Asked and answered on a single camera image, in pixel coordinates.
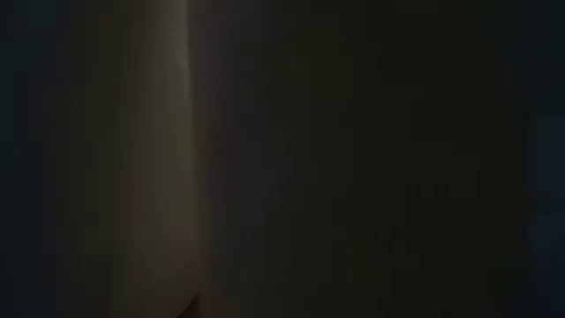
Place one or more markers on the white plastic storage bin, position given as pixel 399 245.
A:
pixel 353 176
pixel 163 132

